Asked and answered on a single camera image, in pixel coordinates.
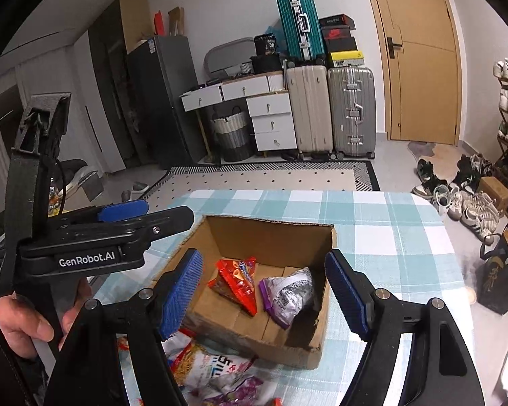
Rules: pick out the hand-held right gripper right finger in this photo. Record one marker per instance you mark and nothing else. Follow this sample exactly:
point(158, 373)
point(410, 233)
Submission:
point(347, 296)

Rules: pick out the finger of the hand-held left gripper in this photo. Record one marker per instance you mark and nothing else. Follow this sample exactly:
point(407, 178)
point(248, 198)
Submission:
point(169, 220)
point(125, 210)

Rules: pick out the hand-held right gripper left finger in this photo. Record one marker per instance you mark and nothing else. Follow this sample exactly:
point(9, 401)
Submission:
point(182, 294)

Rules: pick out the purple gummy candy packet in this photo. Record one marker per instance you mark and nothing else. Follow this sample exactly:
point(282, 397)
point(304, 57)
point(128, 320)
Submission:
point(245, 391)

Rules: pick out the person's left hand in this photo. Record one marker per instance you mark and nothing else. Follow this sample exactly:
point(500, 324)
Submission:
point(21, 330)

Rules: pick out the grey slipper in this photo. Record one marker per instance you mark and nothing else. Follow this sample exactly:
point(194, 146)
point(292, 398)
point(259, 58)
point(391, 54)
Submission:
point(126, 195)
point(140, 186)

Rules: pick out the flat cardboard box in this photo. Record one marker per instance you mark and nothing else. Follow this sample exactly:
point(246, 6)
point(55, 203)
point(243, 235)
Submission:
point(89, 186)

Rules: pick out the red snack packet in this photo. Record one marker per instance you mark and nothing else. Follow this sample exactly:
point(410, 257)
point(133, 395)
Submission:
point(233, 283)

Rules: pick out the purple silver snack packet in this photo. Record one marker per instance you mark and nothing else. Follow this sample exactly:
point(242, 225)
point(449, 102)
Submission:
point(285, 294)

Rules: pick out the teal checked tablecloth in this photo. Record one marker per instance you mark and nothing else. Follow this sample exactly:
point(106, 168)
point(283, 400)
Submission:
point(385, 241)

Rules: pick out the dark cloth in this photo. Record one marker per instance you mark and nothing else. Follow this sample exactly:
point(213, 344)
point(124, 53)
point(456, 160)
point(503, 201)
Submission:
point(72, 169)

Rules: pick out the patterned floor rug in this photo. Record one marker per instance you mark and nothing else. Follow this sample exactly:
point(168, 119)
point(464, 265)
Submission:
point(258, 177)

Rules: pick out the woven laundry basket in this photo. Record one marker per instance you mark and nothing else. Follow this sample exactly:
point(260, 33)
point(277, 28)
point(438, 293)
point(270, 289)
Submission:
point(233, 135)

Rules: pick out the white cabinet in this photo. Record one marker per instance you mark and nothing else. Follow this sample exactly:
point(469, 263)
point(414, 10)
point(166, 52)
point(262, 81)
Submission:
point(97, 101)

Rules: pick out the grey refrigerator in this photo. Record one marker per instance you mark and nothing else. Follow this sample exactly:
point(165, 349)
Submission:
point(165, 101)

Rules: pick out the beige slipper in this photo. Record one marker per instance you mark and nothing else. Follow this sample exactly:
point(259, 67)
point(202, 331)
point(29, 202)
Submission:
point(470, 296)

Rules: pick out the dark wardrobe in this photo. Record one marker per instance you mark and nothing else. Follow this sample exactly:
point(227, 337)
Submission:
point(110, 72)

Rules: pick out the white drawer dresser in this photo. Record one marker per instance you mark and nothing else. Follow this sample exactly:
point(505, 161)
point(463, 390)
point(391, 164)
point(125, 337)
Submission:
point(271, 122)

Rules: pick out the pile of shoes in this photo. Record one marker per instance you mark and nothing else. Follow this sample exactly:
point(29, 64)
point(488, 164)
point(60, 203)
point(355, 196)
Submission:
point(470, 207)

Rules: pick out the black tote bag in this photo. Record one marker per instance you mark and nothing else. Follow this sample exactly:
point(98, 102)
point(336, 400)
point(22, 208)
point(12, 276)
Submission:
point(499, 279)

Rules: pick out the grey irregular door mat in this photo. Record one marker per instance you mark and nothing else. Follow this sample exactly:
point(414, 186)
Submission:
point(421, 150)

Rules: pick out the small white basket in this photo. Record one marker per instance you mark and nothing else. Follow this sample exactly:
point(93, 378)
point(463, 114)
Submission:
point(247, 67)

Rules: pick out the grey oval mirror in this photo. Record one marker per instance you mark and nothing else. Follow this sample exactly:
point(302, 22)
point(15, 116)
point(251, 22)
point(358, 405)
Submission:
point(228, 55)

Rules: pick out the beige suitcase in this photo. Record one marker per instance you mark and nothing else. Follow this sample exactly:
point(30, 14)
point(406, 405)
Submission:
point(309, 110)

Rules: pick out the small brown cardboard box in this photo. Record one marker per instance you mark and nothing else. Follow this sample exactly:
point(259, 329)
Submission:
point(493, 192)

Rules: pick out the black storage box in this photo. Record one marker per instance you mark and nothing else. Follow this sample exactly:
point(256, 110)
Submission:
point(266, 64)

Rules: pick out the silver suitcase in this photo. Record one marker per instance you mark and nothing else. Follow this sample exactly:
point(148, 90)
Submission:
point(351, 110)

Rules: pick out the red paper bag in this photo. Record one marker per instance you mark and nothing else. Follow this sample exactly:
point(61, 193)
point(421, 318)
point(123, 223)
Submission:
point(158, 24)

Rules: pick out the brown paper bag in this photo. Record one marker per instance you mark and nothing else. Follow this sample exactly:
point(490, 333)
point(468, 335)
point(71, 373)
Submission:
point(177, 21)

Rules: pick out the black printed bag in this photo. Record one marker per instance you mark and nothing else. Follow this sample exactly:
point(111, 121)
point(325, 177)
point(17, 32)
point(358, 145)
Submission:
point(266, 45)

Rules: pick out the blue plastic bag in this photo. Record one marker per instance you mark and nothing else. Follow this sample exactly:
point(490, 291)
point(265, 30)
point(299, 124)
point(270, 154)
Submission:
point(273, 31)

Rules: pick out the teal suitcase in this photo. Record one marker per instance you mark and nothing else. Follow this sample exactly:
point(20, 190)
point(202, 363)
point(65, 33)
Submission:
point(300, 25)

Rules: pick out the wooden door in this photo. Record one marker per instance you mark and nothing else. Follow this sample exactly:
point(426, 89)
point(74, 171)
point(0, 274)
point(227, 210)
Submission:
point(419, 72)

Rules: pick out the plain black shoe box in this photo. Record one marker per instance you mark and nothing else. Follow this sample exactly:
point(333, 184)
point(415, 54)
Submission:
point(341, 45)

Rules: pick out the red and black shoe box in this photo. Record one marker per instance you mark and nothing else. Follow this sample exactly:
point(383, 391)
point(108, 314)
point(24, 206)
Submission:
point(335, 34)

